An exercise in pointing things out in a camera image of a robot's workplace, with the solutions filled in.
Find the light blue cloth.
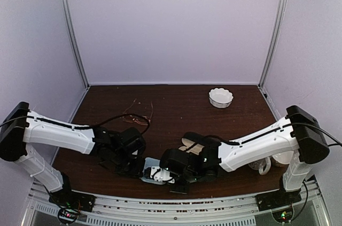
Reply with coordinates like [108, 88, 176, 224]
[141, 158, 174, 185]

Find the white scalloped ceramic dish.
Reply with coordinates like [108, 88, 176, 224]
[208, 88, 234, 108]

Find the white cream bowl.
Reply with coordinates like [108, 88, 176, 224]
[271, 151, 293, 168]

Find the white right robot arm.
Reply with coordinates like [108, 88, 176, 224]
[159, 105, 330, 206]

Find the black woven glasses case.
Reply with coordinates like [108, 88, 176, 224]
[178, 139, 204, 155]

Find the aluminium right corner post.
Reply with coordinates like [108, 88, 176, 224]
[258, 0, 287, 89]

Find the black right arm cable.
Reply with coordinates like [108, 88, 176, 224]
[184, 123, 342, 154]

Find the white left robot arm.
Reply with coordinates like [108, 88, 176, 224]
[1, 102, 146, 207]

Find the aluminium front frame rail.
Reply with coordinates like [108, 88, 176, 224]
[21, 183, 329, 226]

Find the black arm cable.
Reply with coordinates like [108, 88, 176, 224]
[0, 113, 150, 136]
[184, 123, 342, 154]

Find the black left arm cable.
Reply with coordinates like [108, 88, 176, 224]
[0, 113, 150, 136]

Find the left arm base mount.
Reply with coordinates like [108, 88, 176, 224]
[46, 173, 96, 225]

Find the aluminium left corner post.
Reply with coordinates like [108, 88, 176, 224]
[61, 0, 90, 89]

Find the white patterned mug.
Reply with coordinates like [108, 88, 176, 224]
[248, 157, 271, 175]

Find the aluminium corner post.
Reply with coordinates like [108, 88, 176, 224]
[258, 0, 287, 89]
[61, 0, 90, 89]

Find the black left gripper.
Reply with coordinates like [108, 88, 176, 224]
[111, 148, 145, 177]

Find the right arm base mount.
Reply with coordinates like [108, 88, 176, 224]
[255, 182, 309, 224]

